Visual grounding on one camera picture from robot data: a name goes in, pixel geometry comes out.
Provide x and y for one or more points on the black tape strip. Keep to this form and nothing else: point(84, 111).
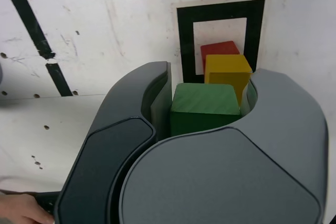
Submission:
point(29, 19)

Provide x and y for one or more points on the person's hand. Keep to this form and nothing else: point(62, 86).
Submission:
point(18, 209)

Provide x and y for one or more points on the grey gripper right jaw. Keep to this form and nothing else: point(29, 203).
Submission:
point(223, 182)

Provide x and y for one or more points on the black tape square outline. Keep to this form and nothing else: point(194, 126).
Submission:
point(186, 45)

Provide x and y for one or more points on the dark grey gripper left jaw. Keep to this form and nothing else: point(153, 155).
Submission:
point(110, 142)

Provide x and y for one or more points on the red cube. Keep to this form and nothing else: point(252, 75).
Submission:
point(220, 48)

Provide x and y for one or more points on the yellow cube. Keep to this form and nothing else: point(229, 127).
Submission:
point(227, 64)

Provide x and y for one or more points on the green cube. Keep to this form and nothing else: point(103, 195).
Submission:
point(204, 100)

